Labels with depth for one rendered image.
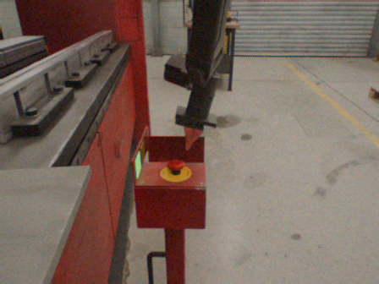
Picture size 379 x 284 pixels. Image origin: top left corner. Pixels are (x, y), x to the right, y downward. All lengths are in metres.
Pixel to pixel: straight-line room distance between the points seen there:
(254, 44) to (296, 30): 0.98
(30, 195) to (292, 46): 7.48
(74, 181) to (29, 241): 0.07
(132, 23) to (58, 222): 2.14
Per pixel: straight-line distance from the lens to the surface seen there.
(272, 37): 7.52
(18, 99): 0.78
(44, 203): 0.24
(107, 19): 2.32
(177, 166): 0.64
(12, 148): 0.67
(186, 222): 0.69
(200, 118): 0.68
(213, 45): 0.56
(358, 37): 8.07
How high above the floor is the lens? 1.13
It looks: 25 degrees down
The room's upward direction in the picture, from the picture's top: straight up
